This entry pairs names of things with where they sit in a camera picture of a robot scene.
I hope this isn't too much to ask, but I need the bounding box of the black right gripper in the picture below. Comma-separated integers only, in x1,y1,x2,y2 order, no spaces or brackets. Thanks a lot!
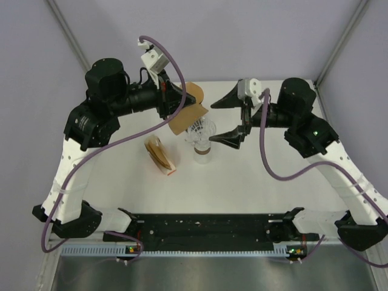
209,81,295,149

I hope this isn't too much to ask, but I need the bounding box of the brown paper coffee filter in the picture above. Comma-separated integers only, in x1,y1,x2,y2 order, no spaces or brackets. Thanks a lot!
186,82,204,104

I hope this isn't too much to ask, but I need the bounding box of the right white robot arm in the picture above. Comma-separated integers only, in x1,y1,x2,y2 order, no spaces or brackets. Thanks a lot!
211,78,387,251

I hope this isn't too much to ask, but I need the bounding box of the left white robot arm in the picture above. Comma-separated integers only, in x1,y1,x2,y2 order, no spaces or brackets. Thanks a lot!
32,57,195,241

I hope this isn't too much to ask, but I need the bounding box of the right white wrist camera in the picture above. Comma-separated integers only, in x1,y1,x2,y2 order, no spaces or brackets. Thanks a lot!
237,78,264,109

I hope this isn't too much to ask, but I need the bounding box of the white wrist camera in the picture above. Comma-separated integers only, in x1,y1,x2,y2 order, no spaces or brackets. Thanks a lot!
138,39,170,89
237,78,264,109

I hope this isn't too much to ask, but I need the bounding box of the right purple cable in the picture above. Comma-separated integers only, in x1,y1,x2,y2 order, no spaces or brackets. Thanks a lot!
259,87,388,269

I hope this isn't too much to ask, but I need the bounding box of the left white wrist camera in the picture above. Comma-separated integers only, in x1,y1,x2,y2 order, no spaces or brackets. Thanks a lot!
138,39,170,89

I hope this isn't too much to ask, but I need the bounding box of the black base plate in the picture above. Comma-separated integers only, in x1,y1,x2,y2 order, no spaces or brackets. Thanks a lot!
103,213,319,251

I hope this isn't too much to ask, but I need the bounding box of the aluminium frame rail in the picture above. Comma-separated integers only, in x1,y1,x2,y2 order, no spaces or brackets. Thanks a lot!
44,1,105,74

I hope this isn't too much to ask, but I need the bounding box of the grey cable duct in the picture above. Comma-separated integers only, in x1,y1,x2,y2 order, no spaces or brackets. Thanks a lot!
60,244,306,258

